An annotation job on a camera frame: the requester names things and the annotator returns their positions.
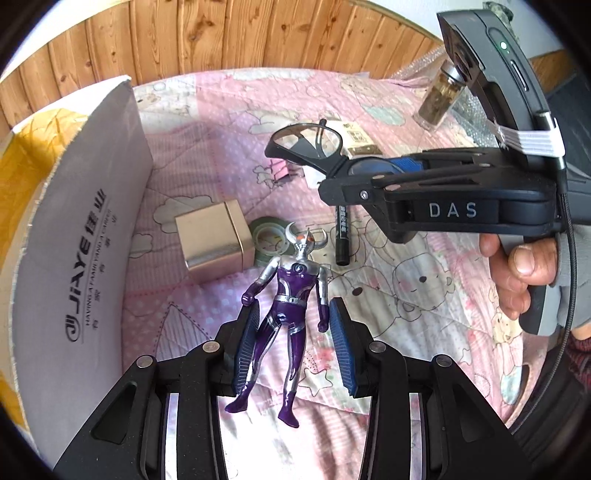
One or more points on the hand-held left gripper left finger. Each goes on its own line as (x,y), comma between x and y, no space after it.
(247,344)

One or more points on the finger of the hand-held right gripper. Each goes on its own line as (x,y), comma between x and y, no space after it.
(341,189)
(406,164)

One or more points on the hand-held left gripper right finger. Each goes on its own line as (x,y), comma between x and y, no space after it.
(344,350)

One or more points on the black marker pen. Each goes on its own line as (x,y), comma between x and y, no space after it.
(341,240)

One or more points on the beige tissue packet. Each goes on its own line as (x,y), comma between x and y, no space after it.
(358,136)

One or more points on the black framed glasses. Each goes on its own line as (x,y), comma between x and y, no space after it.
(300,141)

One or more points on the purple silver action figure toy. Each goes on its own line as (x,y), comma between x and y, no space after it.
(291,286)

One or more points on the green tape roll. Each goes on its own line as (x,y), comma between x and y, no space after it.
(270,242)

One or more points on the gold square box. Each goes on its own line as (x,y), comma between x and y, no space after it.
(207,240)

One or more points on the white cardboard box yellow tape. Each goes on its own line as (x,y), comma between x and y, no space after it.
(83,207)

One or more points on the person's right hand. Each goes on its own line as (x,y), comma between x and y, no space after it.
(526,263)

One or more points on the glass jar with metal lid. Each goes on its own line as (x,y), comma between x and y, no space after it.
(438,99)

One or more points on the camouflage cloth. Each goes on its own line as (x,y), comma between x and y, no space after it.
(501,10)

